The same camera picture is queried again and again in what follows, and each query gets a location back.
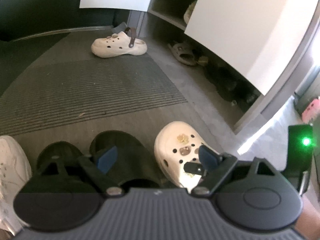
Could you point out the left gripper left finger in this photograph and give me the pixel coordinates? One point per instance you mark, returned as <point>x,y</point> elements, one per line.
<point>96,169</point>

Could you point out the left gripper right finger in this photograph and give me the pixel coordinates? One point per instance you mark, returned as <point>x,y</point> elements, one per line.
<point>213,168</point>

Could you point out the cream clog with charms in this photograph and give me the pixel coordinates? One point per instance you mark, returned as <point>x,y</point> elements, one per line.
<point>176,144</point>
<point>123,43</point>

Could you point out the white sneaker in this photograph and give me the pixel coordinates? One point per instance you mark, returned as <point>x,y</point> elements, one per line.
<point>15,172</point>

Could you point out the black slipper right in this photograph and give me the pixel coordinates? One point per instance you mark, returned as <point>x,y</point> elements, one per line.
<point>135,166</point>

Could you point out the dark ribbed door mat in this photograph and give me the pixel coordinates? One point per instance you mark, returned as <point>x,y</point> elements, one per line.
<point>65,93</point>

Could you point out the white cabinet door right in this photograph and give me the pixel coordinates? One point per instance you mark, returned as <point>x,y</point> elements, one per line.
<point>258,38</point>

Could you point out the beige sandal under cabinet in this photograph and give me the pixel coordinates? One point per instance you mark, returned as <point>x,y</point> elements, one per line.
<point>183,53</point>

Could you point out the grey shoe cabinet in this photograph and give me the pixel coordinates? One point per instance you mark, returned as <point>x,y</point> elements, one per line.
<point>232,98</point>

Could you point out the dark entrance door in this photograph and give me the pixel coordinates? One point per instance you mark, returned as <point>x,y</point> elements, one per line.
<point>21,18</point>

